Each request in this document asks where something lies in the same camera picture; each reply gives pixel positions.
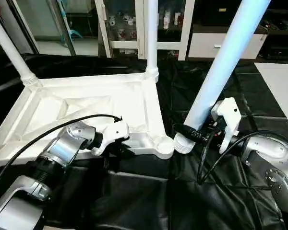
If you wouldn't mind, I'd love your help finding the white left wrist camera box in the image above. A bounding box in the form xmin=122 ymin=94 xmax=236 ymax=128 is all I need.
xmin=90 ymin=121 xmax=131 ymax=157

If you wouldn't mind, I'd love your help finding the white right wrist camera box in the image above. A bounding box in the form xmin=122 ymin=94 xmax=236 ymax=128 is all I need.
xmin=211 ymin=97 xmax=242 ymax=155

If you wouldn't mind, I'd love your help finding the black box with yellow label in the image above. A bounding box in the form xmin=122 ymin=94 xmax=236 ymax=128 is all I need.
xmin=202 ymin=0 xmax=241 ymax=27

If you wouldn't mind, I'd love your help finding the white plastic table top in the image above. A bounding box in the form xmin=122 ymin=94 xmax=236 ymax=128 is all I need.
xmin=0 ymin=72 xmax=176 ymax=174

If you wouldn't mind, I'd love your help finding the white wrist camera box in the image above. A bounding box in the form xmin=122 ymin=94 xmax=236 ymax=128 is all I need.
xmin=211 ymin=97 xmax=242 ymax=155
xmin=90 ymin=121 xmax=131 ymax=157

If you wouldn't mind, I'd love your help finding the blue metal stand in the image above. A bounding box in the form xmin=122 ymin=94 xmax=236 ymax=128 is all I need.
xmin=59 ymin=0 xmax=85 ymax=43

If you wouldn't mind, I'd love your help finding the white drawer unit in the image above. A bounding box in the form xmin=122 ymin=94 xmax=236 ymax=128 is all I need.
xmin=188 ymin=32 xmax=269 ymax=60

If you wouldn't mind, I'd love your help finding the white glass-door cabinet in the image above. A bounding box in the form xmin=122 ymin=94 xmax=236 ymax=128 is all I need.
xmin=95 ymin=0 xmax=196 ymax=61

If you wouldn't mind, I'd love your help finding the white plastic table leg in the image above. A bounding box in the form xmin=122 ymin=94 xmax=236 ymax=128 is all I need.
xmin=0 ymin=9 xmax=40 ymax=88
xmin=173 ymin=0 xmax=272 ymax=155
xmin=145 ymin=0 xmax=160 ymax=83

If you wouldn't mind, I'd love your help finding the black work mat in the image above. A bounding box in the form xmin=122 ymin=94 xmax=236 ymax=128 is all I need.
xmin=0 ymin=53 xmax=288 ymax=230

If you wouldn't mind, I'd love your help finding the white flat panel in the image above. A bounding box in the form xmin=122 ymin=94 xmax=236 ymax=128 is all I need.
xmin=254 ymin=62 xmax=288 ymax=123

